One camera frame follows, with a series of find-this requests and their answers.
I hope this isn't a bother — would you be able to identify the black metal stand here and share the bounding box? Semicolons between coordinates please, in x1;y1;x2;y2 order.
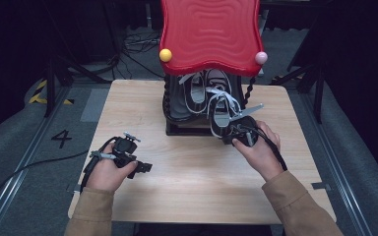
272;60;328;125
42;53;114;119

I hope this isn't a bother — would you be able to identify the bundle of black floor cables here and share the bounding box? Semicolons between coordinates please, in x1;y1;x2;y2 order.
109;29;165;81

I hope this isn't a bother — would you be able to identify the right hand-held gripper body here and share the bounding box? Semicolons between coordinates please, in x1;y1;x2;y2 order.
221;102;265;148

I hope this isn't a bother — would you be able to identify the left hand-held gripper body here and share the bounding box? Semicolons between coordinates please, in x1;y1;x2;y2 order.
90;131;143;169

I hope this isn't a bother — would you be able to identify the person's left hand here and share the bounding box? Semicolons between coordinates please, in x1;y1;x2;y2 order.
85;143;139;193

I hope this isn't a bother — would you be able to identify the person's right hand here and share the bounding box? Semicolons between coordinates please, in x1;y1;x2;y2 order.
231;120;285;182

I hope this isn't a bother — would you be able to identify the black sneaker with white laces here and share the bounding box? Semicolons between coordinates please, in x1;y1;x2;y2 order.
206;68;244;139
178;72;209;115

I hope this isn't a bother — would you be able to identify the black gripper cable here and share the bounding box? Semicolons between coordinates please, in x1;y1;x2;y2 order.
242;125;289;172
79;136;119;194

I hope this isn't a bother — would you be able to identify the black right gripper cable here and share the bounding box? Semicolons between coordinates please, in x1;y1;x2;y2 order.
242;125;289;172

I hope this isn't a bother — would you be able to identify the yellow and black floor tape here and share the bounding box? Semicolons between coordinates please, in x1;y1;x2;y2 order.
29;79;76;106

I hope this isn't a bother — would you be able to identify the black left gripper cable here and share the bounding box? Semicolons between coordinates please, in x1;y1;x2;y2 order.
79;136;119;194

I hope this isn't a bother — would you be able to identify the black cable on floor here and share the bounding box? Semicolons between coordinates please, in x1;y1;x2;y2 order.
0;149;91;236

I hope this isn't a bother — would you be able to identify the grey tape strip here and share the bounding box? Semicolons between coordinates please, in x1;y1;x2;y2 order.
66;183;82;195
310;181;332;192

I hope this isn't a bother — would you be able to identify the red-topped black shoe rack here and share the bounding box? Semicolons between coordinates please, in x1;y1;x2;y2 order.
158;0;269;137

